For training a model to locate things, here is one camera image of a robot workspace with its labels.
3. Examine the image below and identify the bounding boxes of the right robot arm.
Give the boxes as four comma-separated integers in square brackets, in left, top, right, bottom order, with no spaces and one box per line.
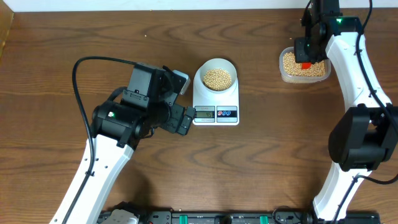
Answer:
[294,0,397,223]

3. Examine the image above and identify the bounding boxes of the clear plastic container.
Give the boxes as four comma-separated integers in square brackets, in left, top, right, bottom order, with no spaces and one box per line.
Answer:
[279,47,331,84]

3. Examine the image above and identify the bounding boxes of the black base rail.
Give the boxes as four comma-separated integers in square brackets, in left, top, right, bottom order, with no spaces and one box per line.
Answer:
[96,201,381,224]

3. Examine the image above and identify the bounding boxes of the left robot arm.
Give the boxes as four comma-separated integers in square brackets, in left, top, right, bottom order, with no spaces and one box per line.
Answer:
[51,63,195,223]

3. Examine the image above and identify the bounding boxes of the red plastic measuring scoop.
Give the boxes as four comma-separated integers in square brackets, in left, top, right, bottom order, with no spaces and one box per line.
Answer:
[301,62,312,70]

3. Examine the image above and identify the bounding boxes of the soybeans in grey bowl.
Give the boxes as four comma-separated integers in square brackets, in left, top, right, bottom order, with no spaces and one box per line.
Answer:
[203,68,232,91]

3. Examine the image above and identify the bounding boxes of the pile of soybeans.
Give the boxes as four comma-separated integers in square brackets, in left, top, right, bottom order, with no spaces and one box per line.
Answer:
[282,52,326,77]

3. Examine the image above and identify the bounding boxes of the white digital kitchen scale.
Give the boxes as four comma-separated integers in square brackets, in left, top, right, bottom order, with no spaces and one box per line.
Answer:
[193,70,239,126]

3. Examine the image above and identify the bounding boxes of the black right camera cable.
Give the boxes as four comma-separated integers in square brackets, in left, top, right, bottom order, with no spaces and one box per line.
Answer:
[332,0,398,224]

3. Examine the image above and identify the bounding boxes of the grey round bowl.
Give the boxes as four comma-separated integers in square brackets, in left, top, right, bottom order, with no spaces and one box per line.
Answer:
[198,58,238,92]

